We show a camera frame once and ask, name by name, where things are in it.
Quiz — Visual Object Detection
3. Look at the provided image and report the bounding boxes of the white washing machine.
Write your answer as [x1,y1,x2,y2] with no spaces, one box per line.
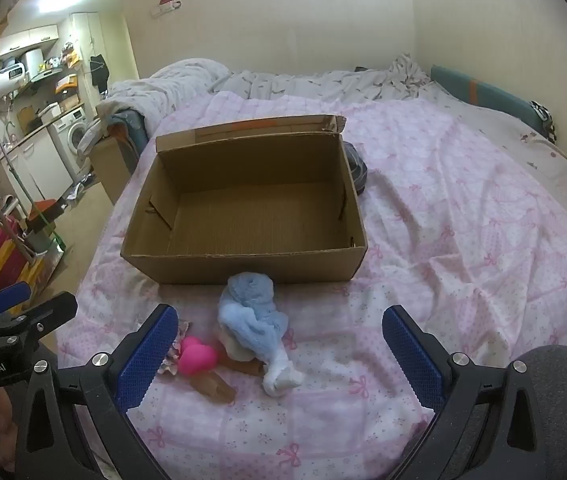
[48,105,93,186]

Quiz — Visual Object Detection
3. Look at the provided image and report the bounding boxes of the pink bow-print blanket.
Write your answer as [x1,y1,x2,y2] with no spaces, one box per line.
[56,91,567,480]

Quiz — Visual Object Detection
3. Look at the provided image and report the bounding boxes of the white wall cabinets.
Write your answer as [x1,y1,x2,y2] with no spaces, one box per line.
[0,22,62,56]

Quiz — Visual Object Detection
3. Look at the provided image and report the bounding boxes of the kitchen counter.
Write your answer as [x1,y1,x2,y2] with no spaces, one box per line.
[0,102,87,206]

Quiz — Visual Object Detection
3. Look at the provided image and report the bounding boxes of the dark grey cloth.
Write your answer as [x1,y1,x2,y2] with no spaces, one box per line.
[341,141,369,195]

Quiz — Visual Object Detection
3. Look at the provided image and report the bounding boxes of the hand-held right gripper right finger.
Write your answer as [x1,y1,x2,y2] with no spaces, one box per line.
[382,304,550,480]

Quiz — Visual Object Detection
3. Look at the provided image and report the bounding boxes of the cream lace-trimmed sock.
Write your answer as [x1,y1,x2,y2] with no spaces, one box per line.
[221,332,257,362]

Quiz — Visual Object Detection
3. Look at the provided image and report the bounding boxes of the brown sock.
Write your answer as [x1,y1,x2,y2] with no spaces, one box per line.
[186,357,267,406]

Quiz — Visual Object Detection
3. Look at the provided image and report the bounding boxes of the light blue fluffy sock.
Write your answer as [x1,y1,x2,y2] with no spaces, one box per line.
[218,272,290,363]

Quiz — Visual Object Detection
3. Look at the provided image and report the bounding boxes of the dark hanging garment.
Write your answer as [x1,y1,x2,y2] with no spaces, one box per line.
[88,54,110,95]

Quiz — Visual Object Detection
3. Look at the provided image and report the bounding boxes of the white fluffy sock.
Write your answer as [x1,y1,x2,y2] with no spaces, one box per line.
[262,352,305,397]

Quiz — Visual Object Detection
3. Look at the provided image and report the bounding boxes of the brown cardboard box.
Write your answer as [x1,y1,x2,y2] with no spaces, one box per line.
[120,114,368,285]

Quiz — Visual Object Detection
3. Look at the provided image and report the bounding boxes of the white water heater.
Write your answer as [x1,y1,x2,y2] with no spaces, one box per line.
[0,62,29,108]

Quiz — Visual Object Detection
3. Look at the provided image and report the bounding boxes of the grey floral duvet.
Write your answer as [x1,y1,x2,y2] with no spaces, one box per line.
[96,53,444,126]

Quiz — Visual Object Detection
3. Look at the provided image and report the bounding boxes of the black and white patterned cloth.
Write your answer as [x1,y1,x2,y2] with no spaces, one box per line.
[529,101,558,145]

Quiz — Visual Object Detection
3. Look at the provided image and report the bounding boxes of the pink heart-shaped toy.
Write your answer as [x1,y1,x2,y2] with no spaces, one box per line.
[176,336,219,377]

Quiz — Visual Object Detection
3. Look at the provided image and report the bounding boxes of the floral patterned cloth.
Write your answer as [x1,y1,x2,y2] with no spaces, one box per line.
[158,321,190,376]

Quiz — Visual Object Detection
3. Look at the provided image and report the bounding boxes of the beige bedside cabinet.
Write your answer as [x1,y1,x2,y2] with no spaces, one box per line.
[88,132,137,206]

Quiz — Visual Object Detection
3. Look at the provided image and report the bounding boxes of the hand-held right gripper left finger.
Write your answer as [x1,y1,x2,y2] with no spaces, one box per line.
[14,304,180,480]

